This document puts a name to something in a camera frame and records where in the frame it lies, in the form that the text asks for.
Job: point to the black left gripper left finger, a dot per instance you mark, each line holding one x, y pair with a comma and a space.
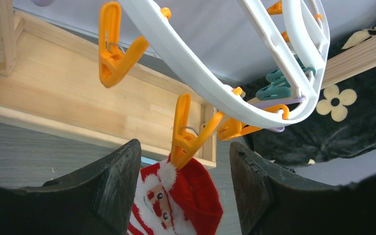
96, 199

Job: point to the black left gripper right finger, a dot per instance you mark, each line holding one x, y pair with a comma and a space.
272, 200

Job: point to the red white striped santa sock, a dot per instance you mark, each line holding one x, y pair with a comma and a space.
171, 201

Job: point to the white plastic sock hanger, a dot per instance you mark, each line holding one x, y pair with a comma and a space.
205, 42

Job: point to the orange clothes peg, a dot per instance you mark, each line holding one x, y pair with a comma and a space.
114, 63
233, 128
185, 144

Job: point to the wooden hanger stand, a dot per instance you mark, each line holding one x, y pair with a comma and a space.
54, 86

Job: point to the lilac clothes peg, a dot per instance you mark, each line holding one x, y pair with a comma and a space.
267, 104

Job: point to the teal clothes peg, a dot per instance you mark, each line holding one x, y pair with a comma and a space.
277, 87

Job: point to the black floral plush blanket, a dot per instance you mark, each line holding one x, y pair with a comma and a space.
343, 125

